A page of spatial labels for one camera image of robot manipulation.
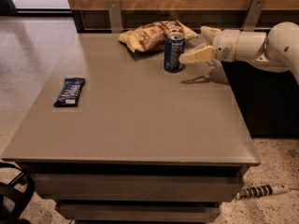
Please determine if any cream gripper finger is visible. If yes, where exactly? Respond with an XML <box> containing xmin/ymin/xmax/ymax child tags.
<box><xmin>179</xmin><ymin>45</ymin><xmax>217</xmax><ymax>63</ymax></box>
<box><xmin>201</xmin><ymin>26</ymin><xmax>221</xmax><ymax>42</ymax></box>

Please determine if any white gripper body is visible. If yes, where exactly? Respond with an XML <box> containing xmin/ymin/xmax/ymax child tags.
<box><xmin>212</xmin><ymin>29</ymin><xmax>240</xmax><ymax>62</ymax></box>

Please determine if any blue pepsi can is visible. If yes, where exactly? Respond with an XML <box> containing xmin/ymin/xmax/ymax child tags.
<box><xmin>164</xmin><ymin>32</ymin><xmax>185</xmax><ymax>73</ymax></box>

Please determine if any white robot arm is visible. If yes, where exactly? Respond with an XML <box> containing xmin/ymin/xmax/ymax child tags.
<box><xmin>179</xmin><ymin>22</ymin><xmax>299</xmax><ymax>84</ymax></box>

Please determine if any dark blue rxbar wrapper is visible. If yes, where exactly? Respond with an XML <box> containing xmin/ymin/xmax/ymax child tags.
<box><xmin>53</xmin><ymin>77</ymin><xmax>86</xmax><ymax>107</ymax></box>

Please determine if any yellow brown chip bag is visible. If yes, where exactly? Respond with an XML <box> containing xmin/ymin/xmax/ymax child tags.
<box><xmin>119</xmin><ymin>21</ymin><xmax>198</xmax><ymax>52</ymax></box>

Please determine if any grey drawer cabinet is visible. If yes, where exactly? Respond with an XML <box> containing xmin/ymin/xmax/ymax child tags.
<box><xmin>1</xmin><ymin>33</ymin><xmax>262</xmax><ymax>224</ymax></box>

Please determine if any striped black white tube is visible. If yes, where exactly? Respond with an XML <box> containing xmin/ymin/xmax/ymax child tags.
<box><xmin>235</xmin><ymin>184</ymin><xmax>290</xmax><ymax>200</ymax></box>

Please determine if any upper grey drawer front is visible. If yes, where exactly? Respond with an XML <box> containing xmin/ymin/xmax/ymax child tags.
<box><xmin>33</xmin><ymin>174</ymin><xmax>243</xmax><ymax>202</ymax></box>

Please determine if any grey drawer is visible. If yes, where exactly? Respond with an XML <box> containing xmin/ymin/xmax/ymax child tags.
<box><xmin>56</xmin><ymin>203</ymin><xmax>220</xmax><ymax>223</ymax></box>
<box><xmin>33</xmin><ymin>174</ymin><xmax>243</xmax><ymax>202</ymax></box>

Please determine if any lower grey drawer front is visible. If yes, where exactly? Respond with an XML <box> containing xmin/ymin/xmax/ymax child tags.
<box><xmin>56</xmin><ymin>203</ymin><xmax>220</xmax><ymax>223</ymax></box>

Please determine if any black office chair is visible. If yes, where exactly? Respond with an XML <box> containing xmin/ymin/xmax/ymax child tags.
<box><xmin>0</xmin><ymin>162</ymin><xmax>36</xmax><ymax>224</ymax></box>

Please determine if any right metal bracket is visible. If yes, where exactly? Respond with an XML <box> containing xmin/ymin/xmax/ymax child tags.
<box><xmin>242</xmin><ymin>0</ymin><xmax>266</xmax><ymax>32</ymax></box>

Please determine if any metal bracket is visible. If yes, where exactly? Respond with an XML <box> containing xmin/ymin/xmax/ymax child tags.
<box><xmin>242</xmin><ymin>0</ymin><xmax>266</xmax><ymax>32</ymax></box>
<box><xmin>107</xmin><ymin>0</ymin><xmax>122</xmax><ymax>34</ymax></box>

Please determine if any left metal bracket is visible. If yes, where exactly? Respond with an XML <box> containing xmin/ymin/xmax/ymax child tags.
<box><xmin>107</xmin><ymin>0</ymin><xmax>122</xmax><ymax>34</ymax></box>

